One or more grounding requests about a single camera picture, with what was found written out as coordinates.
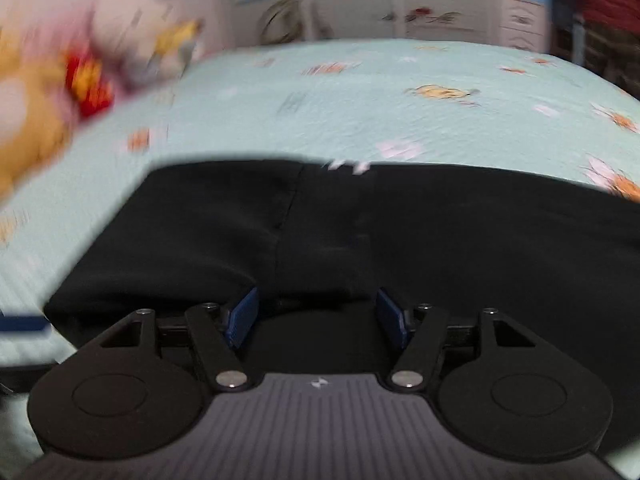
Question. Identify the grey plush toy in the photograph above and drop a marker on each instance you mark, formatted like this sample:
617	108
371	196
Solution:
175	47

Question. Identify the white drawer cabinet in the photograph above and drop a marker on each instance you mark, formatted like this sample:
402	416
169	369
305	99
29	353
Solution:
522	25

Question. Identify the white cat plush toy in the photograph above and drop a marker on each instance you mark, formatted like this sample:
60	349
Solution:
125	35

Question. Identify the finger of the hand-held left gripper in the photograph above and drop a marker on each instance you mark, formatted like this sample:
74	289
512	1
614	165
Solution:
22	324

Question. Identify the black pants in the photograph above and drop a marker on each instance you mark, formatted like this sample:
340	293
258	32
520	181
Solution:
400	230

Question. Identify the yellow bear plush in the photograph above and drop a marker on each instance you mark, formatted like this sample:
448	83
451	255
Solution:
30	120

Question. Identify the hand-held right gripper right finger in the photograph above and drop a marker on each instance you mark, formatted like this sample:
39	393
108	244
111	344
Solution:
392	317

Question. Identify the bee printed quilt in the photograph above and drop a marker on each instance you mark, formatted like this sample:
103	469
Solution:
325	100

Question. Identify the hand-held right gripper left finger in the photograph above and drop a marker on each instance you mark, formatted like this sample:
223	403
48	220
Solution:
242	317

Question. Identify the sliding door wardrobe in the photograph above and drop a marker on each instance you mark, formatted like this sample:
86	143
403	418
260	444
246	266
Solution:
360	10

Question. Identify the red plush toy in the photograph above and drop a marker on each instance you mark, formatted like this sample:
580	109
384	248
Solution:
90	82

